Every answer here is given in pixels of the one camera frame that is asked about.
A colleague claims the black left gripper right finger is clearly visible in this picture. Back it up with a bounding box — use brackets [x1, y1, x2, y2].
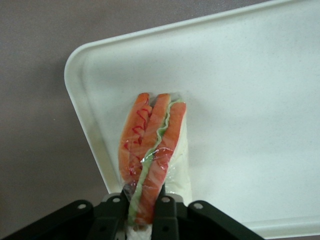
[151, 186, 181, 240]

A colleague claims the cream rectangular tray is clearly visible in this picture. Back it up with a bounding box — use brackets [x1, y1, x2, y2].
[63, 0, 320, 239]

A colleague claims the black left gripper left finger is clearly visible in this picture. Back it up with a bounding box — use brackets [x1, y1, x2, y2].
[91, 189, 131, 240]

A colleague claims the triangle sandwich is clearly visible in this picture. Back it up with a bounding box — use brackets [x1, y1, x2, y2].
[117, 92, 193, 240]

